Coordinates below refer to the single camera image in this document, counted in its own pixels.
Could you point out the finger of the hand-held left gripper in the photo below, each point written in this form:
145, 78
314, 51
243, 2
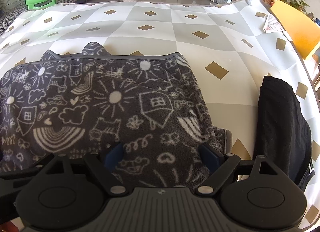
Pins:
15, 175

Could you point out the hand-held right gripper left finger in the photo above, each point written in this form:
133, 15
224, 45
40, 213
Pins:
113, 157

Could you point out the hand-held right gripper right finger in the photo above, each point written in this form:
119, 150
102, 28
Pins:
210, 155

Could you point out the grey doodle print fleece jacket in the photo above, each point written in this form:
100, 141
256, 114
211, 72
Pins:
112, 102

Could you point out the black folded pants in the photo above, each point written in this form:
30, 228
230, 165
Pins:
280, 122

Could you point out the white paper receipt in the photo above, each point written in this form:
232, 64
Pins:
273, 24

